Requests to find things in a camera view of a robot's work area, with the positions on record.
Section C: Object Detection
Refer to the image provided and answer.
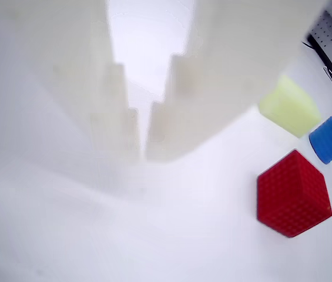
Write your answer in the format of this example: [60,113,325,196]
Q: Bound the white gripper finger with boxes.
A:
[144,0,330,162]
[0,0,143,177]

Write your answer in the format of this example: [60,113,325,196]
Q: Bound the red foam cube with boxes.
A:
[256,149,332,238]

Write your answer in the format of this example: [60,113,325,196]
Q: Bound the pale yellow foam block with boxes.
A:
[259,75,323,139]

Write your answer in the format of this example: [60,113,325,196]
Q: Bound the blue foam cylinder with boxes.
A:
[308,116,332,165]

